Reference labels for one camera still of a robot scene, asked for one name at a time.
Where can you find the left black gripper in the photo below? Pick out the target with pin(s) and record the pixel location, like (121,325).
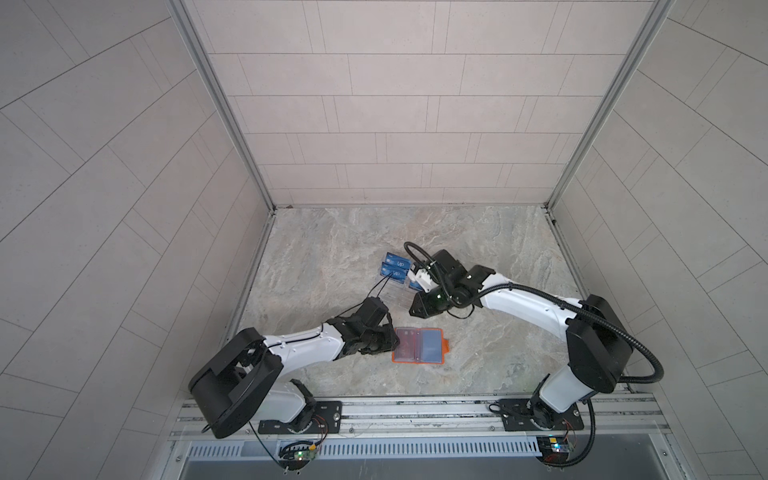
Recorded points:
(388,340)

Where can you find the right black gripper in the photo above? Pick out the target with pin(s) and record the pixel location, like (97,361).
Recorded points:
(423,306)

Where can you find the orange card holder wallet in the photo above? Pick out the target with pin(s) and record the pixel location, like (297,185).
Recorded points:
(420,346)

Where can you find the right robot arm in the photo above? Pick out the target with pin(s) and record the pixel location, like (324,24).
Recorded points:
(597,353)

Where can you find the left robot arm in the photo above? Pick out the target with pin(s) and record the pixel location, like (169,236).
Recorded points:
(250,377)

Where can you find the right clear card display stand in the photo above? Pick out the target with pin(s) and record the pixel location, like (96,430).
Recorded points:
(416,280)

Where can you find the left circuit board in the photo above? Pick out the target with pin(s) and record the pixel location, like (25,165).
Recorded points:
(295,456)

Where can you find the circuit board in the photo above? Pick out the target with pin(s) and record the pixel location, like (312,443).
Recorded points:
(553,449)
(295,456)

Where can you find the right circuit board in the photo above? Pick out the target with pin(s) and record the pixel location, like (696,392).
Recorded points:
(553,449)

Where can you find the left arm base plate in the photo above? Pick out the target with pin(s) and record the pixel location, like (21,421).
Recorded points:
(321,418)

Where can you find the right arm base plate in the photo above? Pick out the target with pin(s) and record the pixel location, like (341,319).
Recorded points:
(526,415)

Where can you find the aluminium mounting rail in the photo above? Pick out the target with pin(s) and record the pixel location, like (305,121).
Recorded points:
(470,416)

